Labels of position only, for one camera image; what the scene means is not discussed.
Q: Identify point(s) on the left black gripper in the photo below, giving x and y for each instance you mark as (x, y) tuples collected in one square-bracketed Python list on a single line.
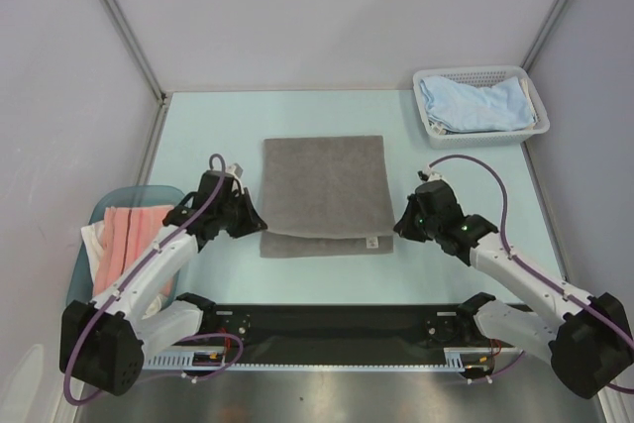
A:
[(252, 222)]

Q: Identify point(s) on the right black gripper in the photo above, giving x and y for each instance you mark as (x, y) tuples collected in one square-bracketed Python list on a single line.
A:
[(412, 220)]

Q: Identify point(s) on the pink striped towel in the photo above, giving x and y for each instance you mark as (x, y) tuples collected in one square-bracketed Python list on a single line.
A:
[(126, 234)]

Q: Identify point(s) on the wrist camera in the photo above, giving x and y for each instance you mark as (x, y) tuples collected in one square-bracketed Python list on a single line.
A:
[(234, 171), (428, 173)]

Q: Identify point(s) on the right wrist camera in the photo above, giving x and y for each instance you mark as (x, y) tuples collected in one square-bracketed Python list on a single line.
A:
[(428, 173)]

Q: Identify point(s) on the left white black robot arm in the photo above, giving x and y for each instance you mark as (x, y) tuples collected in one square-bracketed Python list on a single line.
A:
[(106, 341)]

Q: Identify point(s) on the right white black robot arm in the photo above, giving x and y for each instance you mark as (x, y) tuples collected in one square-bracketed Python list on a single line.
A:
[(585, 339)]

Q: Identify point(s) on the aluminium corner post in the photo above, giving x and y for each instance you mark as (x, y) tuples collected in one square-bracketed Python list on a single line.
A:
[(117, 16), (547, 28)]

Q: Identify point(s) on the white towel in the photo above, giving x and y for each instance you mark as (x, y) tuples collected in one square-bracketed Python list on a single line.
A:
[(92, 237)]

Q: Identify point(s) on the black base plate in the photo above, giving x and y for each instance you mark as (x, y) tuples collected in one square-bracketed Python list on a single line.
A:
[(347, 329)]

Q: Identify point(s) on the left aluminium corner post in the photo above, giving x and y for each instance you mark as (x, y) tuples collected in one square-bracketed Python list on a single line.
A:
[(117, 16)]

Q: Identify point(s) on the white perforated plastic basket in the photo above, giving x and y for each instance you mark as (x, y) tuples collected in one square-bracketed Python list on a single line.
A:
[(480, 76)]

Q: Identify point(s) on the right aluminium corner post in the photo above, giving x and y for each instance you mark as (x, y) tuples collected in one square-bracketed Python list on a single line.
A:
[(547, 28)]

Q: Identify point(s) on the slotted cable duct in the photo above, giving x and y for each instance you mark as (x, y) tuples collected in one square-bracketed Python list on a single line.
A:
[(452, 359)]

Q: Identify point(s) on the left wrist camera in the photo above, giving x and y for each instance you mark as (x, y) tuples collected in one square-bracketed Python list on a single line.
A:
[(234, 171)]

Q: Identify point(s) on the grey terry towel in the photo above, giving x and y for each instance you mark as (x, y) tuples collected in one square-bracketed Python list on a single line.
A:
[(326, 197)]

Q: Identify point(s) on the light blue towel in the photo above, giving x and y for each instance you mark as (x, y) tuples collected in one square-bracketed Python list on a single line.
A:
[(462, 108)]

